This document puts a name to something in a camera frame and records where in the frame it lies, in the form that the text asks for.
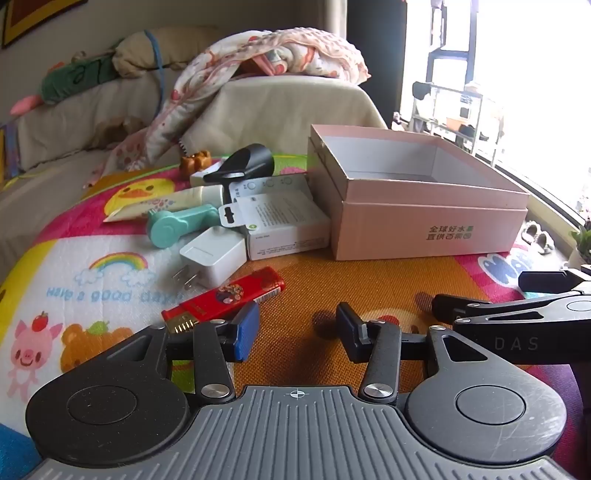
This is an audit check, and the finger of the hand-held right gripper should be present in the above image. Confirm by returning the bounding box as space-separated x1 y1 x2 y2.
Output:
433 291 591 324
518 270 591 292

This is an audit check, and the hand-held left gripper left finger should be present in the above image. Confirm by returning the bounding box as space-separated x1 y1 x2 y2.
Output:
99 302 260 403

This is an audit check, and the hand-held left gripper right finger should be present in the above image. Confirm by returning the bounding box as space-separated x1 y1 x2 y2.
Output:
335 302 525 404

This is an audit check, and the red candy packet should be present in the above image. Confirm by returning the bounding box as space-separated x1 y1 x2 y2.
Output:
161 268 286 334

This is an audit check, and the white charger plug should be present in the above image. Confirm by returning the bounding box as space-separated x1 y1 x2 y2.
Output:
172 225 247 291

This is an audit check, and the pink cardboard box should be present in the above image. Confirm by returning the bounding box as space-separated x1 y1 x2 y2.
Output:
307 124 531 261

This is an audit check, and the white box with hang tab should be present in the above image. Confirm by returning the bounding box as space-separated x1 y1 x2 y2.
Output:
218 191 331 261

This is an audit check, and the teal handheld device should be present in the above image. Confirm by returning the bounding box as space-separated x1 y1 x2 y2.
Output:
147 203 222 250

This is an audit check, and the cream tube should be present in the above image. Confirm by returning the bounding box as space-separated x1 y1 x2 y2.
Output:
102 182 225 223

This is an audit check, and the brown bear toy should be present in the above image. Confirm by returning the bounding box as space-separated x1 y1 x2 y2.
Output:
180 150 213 181

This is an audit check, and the potted orchid plant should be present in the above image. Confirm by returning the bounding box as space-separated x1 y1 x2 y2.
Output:
568 222 591 271

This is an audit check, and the colourful printed mat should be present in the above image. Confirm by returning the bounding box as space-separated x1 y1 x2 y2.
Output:
0 152 591 480

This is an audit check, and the metal shelf rack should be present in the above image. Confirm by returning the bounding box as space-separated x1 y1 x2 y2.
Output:
392 80 504 155

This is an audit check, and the beige sofa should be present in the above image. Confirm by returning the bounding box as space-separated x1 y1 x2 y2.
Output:
0 25 389 278

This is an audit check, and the pink patterned blanket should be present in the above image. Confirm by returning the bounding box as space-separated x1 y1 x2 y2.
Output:
83 28 372 188

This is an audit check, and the beige pillow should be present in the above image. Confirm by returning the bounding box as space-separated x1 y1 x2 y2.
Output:
111 25 222 77

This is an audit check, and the green plush toy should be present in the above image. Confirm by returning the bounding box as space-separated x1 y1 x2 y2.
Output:
10 51 121 116

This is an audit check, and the blue cord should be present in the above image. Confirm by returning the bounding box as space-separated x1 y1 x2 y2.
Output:
143 30 167 125

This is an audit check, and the framed wall picture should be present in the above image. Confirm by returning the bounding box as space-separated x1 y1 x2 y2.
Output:
0 0 88 49

